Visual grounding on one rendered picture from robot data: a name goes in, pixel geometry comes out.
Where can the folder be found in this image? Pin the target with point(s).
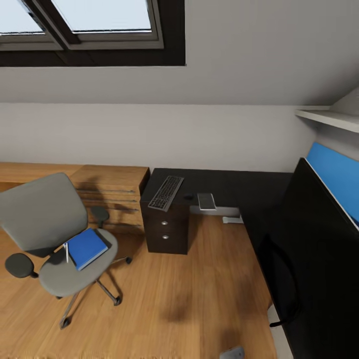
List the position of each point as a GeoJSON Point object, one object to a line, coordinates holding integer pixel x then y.
{"type": "Point", "coordinates": [84, 248]}

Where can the desktop computer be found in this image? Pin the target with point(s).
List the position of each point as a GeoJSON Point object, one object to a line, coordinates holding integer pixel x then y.
{"type": "Point", "coordinates": [281, 344]}

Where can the monitor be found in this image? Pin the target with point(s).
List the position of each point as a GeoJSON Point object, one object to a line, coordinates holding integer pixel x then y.
{"type": "Point", "coordinates": [323, 242]}

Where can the notebook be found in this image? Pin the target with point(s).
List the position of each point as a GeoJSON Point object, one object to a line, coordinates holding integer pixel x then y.
{"type": "Point", "coordinates": [206, 201]}

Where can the swivel chair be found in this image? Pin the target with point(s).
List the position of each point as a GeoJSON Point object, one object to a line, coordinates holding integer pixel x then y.
{"type": "Point", "coordinates": [40, 216]}

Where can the cabinet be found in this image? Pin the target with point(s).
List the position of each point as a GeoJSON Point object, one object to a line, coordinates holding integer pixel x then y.
{"type": "Point", "coordinates": [116, 188]}
{"type": "Point", "coordinates": [166, 232]}

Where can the keyboard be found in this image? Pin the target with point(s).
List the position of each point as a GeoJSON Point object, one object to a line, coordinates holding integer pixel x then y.
{"type": "Point", "coordinates": [164, 197]}

